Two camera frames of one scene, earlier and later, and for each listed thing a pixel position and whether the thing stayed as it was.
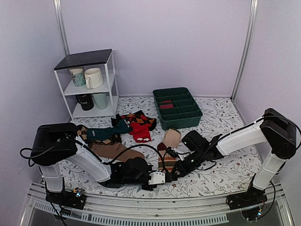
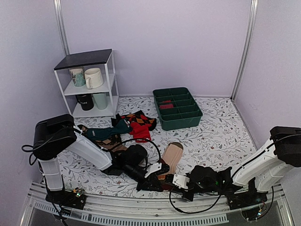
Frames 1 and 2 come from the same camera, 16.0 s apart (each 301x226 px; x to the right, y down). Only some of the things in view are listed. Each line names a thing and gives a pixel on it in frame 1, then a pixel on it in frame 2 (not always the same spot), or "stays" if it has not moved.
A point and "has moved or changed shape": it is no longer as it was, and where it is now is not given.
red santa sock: x=141 y=132 stays
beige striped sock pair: x=167 y=160 has moved or changed shape
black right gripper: x=182 y=169 -> x=186 y=197
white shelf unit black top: x=88 y=82 stays
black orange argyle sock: x=138 y=116 stays
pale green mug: x=101 y=100 stays
